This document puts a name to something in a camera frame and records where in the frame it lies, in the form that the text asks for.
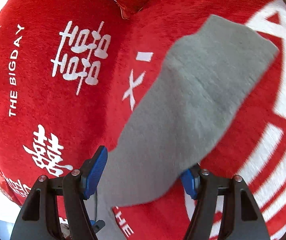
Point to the red printed blanket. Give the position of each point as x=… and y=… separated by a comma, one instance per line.
x=58, y=117

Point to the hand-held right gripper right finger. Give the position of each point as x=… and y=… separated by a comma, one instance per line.
x=189, y=183

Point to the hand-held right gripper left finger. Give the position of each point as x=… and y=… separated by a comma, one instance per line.
x=95, y=172

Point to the grey small cloth garment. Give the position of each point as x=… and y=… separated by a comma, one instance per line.
x=182, y=92

